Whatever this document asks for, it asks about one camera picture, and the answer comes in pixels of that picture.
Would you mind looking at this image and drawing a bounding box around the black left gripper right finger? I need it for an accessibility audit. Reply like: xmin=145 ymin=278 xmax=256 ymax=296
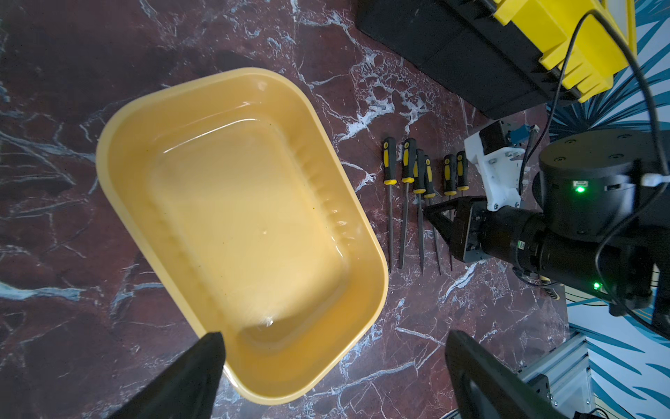
xmin=445 ymin=330 xmax=563 ymax=418

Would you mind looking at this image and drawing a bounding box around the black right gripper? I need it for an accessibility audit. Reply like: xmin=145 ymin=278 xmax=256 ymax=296
xmin=424 ymin=197 xmax=547 ymax=272

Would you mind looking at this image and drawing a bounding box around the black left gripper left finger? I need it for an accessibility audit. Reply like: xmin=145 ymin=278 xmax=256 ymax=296
xmin=112 ymin=332 xmax=226 ymax=418

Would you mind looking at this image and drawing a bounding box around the black yellow file tool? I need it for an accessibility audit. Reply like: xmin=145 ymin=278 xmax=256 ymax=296
xmin=443 ymin=154 xmax=459 ymax=272
xmin=414 ymin=148 xmax=426 ymax=273
xmin=422 ymin=155 xmax=442 ymax=276
xmin=456 ymin=150 xmax=469 ymax=195

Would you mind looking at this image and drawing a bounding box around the black screwdriver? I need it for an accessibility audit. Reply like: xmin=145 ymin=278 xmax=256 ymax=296
xmin=399 ymin=138 xmax=416 ymax=270

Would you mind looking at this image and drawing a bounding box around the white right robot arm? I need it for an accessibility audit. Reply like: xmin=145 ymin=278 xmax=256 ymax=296
xmin=424 ymin=129 xmax=669 ymax=337

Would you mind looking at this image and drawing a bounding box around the yellow and black toolbox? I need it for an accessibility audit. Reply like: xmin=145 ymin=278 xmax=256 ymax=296
xmin=356 ymin=0 xmax=637 ymax=120

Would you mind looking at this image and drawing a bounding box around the yellow plastic tray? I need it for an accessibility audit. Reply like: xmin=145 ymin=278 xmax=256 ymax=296
xmin=96 ymin=67 xmax=389 ymax=405

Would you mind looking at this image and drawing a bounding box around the aluminium front rail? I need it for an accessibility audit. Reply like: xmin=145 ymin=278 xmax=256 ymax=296
xmin=518 ymin=333 xmax=597 ymax=417

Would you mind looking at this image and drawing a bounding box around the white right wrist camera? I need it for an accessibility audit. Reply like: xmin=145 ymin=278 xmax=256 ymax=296
xmin=464 ymin=120 xmax=539 ymax=211

